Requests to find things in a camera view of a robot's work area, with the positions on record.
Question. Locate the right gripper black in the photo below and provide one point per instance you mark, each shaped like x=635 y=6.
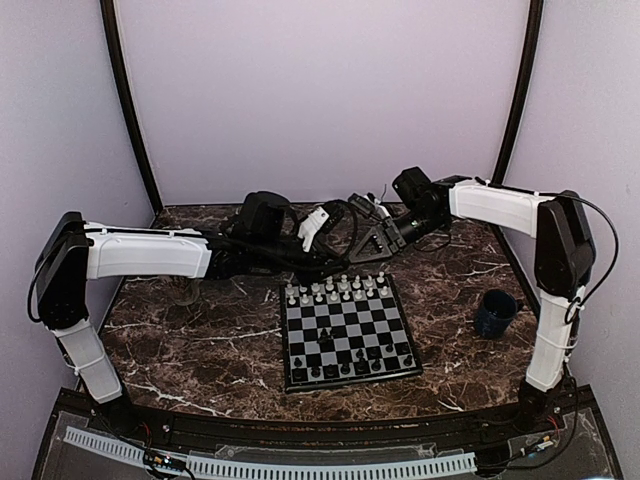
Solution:
x=395 y=237

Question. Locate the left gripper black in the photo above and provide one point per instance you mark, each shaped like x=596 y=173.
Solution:
x=322 y=252

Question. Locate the black queen piece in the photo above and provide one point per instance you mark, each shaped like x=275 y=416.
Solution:
x=361 y=367

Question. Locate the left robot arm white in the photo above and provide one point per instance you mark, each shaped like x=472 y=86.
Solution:
x=78 y=253

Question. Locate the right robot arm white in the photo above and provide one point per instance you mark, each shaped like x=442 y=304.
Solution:
x=564 y=248

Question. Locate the beige printed mug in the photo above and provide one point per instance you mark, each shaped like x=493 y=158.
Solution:
x=184 y=291

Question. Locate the black knight piece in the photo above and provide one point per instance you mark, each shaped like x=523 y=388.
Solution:
x=325 y=337

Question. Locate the dark blue mug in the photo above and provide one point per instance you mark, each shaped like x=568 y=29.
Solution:
x=495 y=313

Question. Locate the black white chessboard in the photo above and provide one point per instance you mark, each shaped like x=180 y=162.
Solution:
x=362 y=312

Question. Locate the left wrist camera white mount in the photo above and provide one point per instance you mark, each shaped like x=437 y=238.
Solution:
x=311 y=226

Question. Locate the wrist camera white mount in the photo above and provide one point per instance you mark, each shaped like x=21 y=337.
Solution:
x=369 y=206
x=311 y=226

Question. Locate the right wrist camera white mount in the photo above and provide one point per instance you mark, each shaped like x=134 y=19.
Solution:
x=369 y=206

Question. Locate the right black frame post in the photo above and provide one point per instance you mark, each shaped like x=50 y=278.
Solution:
x=520 y=93

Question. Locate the black frame post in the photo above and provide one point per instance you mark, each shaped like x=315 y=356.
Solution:
x=128 y=109
x=520 y=93

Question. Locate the white slotted cable duct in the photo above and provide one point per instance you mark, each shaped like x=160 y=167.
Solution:
x=236 y=462

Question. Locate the left black frame post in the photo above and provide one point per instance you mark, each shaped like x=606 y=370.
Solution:
x=128 y=109

